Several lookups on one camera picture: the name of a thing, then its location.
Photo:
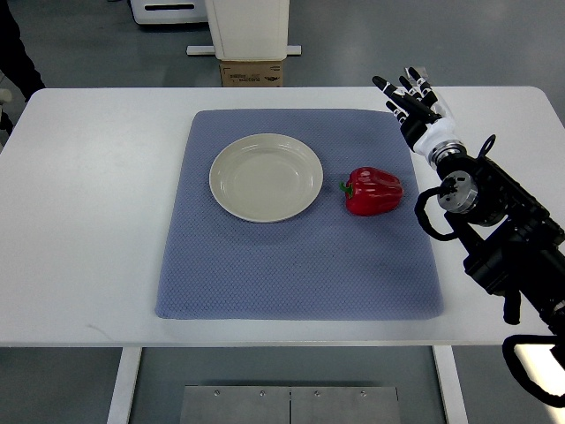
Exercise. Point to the blue textured mat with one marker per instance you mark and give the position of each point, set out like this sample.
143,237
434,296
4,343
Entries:
325,263

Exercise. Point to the white pedestal column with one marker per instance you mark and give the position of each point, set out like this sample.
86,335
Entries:
248,31

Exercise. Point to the brown cardboard box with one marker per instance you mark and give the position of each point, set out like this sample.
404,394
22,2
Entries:
251,74

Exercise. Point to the red bell pepper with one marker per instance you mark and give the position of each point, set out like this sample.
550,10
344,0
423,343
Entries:
370,191

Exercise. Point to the small grey floor plate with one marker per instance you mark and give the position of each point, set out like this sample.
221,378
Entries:
422,72

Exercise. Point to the white cabinet with slot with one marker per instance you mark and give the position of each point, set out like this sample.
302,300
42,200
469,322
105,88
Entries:
146,12

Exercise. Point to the cream round plate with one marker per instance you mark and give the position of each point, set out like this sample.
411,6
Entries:
266,177

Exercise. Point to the right white table leg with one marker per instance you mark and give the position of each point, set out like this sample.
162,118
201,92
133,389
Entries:
448,379

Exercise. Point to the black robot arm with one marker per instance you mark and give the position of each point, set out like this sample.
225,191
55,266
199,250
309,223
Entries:
511,241

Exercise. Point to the left white table leg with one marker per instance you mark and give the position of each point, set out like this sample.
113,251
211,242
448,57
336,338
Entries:
125,385

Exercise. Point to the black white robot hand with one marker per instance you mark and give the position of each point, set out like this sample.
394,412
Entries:
424,118

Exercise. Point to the grey metal base plate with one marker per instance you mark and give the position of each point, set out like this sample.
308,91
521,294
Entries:
289,404

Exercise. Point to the white table leg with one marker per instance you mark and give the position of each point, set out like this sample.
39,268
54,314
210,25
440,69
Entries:
448,379
125,385

